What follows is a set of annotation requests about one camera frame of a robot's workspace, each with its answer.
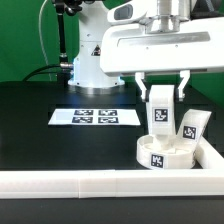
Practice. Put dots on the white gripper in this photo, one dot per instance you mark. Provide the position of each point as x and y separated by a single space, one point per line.
161 38

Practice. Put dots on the white round stool seat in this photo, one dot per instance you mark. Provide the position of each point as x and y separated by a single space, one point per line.
168 157

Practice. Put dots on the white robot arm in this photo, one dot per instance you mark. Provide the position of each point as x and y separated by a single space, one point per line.
93 24

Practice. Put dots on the white marker sheet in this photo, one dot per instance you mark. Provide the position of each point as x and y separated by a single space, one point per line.
94 117

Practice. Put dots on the white L-shaped fence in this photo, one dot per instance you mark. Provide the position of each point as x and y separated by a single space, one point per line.
207 180

